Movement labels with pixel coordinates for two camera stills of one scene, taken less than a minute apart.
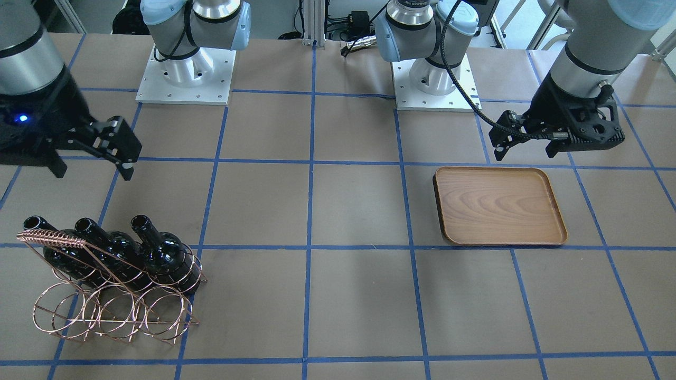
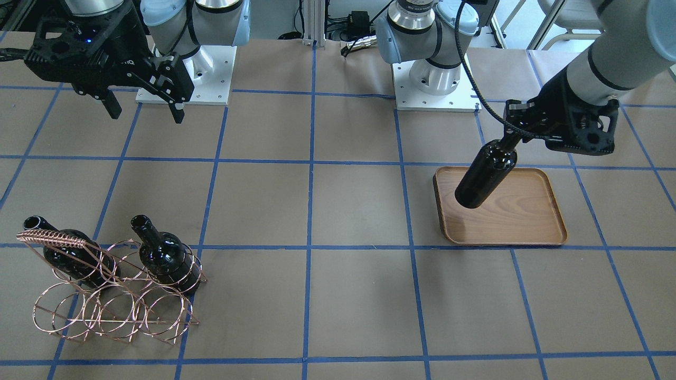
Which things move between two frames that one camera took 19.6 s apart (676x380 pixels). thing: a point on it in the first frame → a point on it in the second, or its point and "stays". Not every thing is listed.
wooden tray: x=493 y=206 stays
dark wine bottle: x=165 y=257 stays
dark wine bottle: x=117 y=255 → x=494 y=162
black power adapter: x=358 y=23 stays
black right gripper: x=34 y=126 → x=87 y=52
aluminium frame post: x=314 y=22 stays
